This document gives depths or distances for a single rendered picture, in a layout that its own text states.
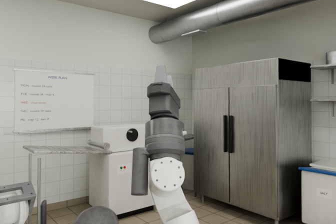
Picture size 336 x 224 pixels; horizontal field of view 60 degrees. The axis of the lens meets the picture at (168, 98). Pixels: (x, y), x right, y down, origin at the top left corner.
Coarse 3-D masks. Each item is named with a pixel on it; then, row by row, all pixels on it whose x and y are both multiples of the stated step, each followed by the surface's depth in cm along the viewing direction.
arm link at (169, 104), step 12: (156, 84) 64; (168, 84) 65; (156, 96) 65; (168, 96) 64; (156, 108) 64; (168, 108) 63; (156, 120) 62; (168, 120) 62; (156, 132) 61; (168, 132) 61; (180, 132) 63
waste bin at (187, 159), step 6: (186, 150) 524; (192, 150) 524; (186, 156) 509; (192, 156) 505; (186, 162) 510; (192, 162) 505; (186, 168) 510; (192, 168) 506; (186, 174) 511; (192, 174) 506; (186, 180) 512; (192, 180) 507; (186, 186) 512; (192, 186) 507
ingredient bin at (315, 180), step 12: (300, 168) 337; (312, 168) 333; (324, 168) 343; (312, 180) 329; (324, 180) 320; (312, 192) 329; (324, 192) 319; (312, 204) 329; (324, 204) 319; (312, 216) 329; (324, 216) 319
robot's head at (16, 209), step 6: (12, 192) 55; (18, 192) 53; (6, 204) 51; (12, 204) 51; (18, 204) 52; (0, 210) 50; (6, 210) 50; (12, 210) 51; (18, 210) 51; (0, 216) 49; (6, 216) 50; (12, 216) 51; (18, 216) 52; (0, 222) 50; (6, 222) 51; (12, 222) 52; (18, 222) 52
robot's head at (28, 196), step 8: (16, 184) 52; (24, 184) 53; (0, 192) 51; (24, 192) 52; (32, 192) 52; (0, 200) 49; (8, 200) 49; (16, 200) 50; (24, 200) 51; (32, 200) 52; (24, 208) 52; (24, 216) 52
